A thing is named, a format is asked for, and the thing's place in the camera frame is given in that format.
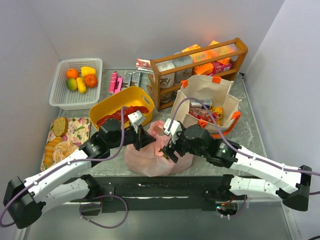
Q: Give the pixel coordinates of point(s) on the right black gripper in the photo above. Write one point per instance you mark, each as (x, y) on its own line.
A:
(173, 149)

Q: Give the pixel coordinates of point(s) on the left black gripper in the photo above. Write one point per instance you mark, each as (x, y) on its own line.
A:
(138, 139)

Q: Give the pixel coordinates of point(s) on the pink plastic grocery bag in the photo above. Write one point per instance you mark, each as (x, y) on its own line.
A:
(150, 161)

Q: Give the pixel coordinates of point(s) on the red snack bag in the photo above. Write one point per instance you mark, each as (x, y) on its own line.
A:
(201, 114)

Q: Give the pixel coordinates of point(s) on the silver blue drink can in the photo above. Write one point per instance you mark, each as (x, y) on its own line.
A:
(201, 103)

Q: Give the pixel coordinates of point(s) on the orange yellow snack bag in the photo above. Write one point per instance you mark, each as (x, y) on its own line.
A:
(218, 114)

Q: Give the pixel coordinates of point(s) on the floral canvas tote bag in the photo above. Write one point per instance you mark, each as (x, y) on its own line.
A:
(204, 87)

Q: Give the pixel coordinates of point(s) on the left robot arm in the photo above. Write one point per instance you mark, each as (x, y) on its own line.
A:
(24, 200)

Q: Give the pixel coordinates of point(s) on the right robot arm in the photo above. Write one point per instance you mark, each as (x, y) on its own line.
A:
(270, 179)

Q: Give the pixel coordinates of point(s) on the red toy lobster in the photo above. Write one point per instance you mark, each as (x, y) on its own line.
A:
(126, 112)

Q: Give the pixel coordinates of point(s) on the yellow plastic tub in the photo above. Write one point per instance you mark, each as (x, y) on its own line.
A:
(131, 96)

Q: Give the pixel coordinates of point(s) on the pink candy box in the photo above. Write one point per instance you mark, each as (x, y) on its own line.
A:
(116, 82)

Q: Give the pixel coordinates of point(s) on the white cup on shelf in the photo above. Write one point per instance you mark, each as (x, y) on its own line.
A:
(167, 81)

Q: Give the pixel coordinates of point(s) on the silver chocolate bar box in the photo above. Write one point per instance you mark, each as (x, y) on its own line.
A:
(131, 79)

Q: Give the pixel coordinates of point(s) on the floral serving tray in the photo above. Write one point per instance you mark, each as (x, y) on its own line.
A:
(78, 132)

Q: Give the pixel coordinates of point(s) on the red silver foil packet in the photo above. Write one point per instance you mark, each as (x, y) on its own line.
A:
(144, 66)

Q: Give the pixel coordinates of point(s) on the small orange toy pumpkin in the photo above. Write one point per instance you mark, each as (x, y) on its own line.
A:
(90, 80)

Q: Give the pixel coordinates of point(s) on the yellow toy banana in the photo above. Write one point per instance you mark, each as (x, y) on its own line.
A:
(81, 85)

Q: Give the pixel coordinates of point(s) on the toy sugar donut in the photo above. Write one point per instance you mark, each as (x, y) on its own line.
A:
(62, 150)

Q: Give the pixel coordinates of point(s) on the toy bread slice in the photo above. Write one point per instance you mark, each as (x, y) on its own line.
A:
(60, 126)

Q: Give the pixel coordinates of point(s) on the white plastic fruit basket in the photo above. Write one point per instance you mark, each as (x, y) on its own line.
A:
(62, 97)

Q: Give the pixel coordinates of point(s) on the orange box on shelf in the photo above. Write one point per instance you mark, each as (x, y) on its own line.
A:
(204, 69)

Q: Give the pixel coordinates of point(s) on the yellow toy pepper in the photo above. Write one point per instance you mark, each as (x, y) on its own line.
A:
(86, 70)

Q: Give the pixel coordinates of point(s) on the toy mango green yellow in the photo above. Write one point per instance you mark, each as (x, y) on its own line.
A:
(71, 84)

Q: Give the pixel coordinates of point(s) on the pink box on shelf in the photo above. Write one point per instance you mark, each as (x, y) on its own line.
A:
(219, 67)

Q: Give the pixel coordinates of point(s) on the toy croissant bread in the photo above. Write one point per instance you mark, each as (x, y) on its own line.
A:
(49, 150)

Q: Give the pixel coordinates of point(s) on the orange toy tangerine top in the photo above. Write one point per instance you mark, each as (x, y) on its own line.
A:
(72, 73)

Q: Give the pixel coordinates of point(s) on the wooden shelf rack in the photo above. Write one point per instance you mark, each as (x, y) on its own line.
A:
(182, 63)

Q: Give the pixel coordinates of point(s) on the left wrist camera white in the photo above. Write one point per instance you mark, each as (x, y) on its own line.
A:
(136, 119)

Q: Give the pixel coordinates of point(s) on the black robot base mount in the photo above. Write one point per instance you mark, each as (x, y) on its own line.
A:
(141, 193)

